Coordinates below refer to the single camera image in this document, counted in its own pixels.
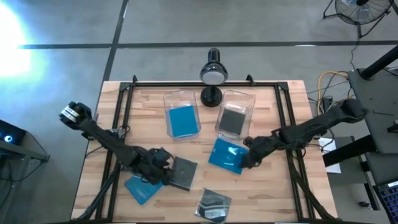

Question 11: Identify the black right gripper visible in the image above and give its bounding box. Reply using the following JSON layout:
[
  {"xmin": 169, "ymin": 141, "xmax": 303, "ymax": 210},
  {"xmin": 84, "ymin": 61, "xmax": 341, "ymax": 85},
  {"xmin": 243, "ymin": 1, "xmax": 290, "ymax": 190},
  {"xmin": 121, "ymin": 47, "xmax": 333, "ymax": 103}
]
[{"xmin": 239, "ymin": 135, "xmax": 282, "ymax": 170}]

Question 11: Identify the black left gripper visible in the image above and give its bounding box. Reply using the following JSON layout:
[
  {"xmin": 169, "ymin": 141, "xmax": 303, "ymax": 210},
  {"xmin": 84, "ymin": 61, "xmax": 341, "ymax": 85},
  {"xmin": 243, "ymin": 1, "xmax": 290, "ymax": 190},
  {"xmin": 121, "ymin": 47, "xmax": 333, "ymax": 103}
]
[{"xmin": 133, "ymin": 147, "xmax": 176, "ymax": 187}]

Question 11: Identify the black jewel case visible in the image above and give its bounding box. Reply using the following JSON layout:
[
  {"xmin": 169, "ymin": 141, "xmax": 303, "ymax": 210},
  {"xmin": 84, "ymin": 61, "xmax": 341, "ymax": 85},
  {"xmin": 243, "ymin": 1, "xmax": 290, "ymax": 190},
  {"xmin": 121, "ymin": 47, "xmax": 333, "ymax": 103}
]
[
  {"xmin": 169, "ymin": 156, "xmax": 198, "ymax": 192},
  {"xmin": 194, "ymin": 187, "xmax": 233, "ymax": 224},
  {"xmin": 218, "ymin": 108, "xmax": 247, "ymax": 136}
]

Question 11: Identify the blue bin lid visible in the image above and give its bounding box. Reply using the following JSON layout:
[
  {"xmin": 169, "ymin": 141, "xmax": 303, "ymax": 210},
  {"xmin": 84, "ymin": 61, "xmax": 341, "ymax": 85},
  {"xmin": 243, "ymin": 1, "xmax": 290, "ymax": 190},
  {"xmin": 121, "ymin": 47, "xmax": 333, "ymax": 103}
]
[
  {"xmin": 208, "ymin": 138, "xmax": 250, "ymax": 175},
  {"xmin": 169, "ymin": 105, "xmax": 200, "ymax": 138}
]

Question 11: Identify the blue jewel case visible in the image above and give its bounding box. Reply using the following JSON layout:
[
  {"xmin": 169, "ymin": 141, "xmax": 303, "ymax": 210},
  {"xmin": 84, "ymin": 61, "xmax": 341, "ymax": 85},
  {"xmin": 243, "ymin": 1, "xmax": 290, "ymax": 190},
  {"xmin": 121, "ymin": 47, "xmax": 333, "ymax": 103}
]
[{"xmin": 124, "ymin": 175, "xmax": 164, "ymax": 206}]

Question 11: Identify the clear plastic bin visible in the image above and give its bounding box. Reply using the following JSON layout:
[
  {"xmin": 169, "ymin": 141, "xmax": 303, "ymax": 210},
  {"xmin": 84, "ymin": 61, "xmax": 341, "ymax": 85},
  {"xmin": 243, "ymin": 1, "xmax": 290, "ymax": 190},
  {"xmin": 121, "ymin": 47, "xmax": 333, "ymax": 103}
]
[
  {"xmin": 163, "ymin": 89, "xmax": 202, "ymax": 142},
  {"xmin": 215, "ymin": 90, "xmax": 257, "ymax": 141}
]

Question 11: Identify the white paper sheet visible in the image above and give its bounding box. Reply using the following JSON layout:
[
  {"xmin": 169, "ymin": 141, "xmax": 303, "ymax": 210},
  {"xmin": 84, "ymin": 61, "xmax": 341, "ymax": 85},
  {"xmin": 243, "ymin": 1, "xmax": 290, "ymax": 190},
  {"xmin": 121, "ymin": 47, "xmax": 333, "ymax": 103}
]
[{"xmin": 317, "ymin": 136, "xmax": 342, "ymax": 174}]

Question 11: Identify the black desk lamp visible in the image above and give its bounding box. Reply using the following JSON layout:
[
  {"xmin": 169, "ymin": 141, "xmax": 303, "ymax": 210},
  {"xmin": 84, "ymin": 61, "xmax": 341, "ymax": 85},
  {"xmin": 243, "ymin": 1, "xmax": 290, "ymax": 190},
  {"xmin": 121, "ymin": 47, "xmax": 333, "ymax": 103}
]
[{"xmin": 198, "ymin": 47, "xmax": 229, "ymax": 108}]

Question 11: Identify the grey side table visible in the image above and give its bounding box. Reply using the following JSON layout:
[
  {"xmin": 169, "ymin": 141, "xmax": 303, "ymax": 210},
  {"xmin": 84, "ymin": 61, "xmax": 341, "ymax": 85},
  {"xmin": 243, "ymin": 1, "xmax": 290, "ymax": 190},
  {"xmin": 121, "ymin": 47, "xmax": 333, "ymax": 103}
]
[{"xmin": 347, "ymin": 67, "xmax": 398, "ymax": 186}]

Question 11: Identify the blue plastic crate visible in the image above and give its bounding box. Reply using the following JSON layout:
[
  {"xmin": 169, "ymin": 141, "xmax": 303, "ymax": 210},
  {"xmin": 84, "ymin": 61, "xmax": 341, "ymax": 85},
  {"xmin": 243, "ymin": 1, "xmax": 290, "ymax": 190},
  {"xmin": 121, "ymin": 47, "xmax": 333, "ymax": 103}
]
[{"xmin": 374, "ymin": 181, "xmax": 398, "ymax": 224}]

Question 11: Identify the black box with blue light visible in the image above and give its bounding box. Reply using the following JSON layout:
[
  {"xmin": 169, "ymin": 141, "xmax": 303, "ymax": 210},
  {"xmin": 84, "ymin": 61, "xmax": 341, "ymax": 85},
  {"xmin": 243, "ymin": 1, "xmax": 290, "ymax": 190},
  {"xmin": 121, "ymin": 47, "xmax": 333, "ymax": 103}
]
[{"xmin": 0, "ymin": 119, "xmax": 50, "ymax": 164}]

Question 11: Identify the black floor fan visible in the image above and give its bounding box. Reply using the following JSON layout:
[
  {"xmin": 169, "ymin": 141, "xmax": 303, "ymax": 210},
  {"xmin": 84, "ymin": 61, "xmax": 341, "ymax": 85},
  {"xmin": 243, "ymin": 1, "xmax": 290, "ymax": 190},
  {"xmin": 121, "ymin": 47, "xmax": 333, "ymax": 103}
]
[{"xmin": 322, "ymin": 0, "xmax": 395, "ymax": 39}]

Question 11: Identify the black metal table frame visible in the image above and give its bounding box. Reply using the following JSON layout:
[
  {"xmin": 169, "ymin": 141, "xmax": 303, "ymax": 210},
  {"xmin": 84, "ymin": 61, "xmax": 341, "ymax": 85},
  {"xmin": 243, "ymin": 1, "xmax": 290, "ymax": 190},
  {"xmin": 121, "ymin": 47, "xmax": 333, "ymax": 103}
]
[{"xmin": 71, "ymin": 74, "xmax": 338, "ymax": 224}]

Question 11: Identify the yellow cable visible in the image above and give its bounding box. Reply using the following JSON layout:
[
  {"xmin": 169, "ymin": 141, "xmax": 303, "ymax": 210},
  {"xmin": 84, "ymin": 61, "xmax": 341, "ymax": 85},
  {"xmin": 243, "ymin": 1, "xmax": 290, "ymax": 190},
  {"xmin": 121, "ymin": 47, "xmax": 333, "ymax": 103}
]
[{"xmin": 316, "ymin": 70, "xmax": 349, "ymax": 108}]

